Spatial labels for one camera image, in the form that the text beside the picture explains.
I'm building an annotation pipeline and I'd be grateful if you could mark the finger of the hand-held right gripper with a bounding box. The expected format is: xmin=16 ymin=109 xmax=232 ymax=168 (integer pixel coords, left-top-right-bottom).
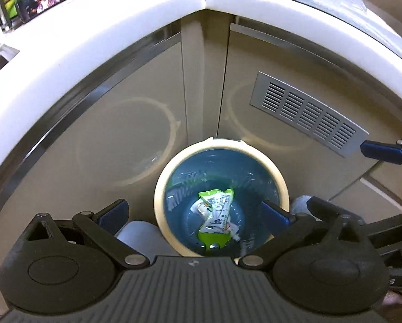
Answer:
xmin=307 ymin=196 xmax=402 ymax=242
xmin=360 ymin=128 xmax=402 ymax=166

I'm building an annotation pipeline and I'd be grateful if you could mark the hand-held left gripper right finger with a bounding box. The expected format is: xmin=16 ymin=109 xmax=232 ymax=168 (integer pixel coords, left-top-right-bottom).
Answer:
xmin=239 ymin=201 xmax=368 ymax=270

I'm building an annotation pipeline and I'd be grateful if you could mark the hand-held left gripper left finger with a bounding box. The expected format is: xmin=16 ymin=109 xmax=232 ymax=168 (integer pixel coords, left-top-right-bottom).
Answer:
xmin=26 ymin=198 xmax=150 ymax=271

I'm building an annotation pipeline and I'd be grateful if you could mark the cream round trash bin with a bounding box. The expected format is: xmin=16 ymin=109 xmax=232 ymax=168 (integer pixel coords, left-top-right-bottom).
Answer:
xmin=153 ymin=136 xmax=291 ymax=258

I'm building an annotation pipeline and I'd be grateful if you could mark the green snack wrapper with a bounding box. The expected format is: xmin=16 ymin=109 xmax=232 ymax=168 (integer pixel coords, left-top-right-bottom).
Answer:
xmin=189 ymin=188 xmax=244 ymax=253

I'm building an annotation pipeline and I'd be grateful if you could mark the grey slipper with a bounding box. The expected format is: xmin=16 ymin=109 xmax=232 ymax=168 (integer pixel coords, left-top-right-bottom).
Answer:
xmin=290 ymin=194 xmax=323 ymax=216
xmin=116 ymin=220 xmax=161 ymax=254

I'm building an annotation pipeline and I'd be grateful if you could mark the grey metal vent grille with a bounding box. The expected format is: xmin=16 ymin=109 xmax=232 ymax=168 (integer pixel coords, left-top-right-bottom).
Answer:
xmin=250 ymin=71 xmax=370 ymax=159

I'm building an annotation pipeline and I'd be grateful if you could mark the beige vented cabinet door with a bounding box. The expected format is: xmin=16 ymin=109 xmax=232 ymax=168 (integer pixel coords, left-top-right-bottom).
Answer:
xmin=218 ymin=23 xmax=402 ymax=243

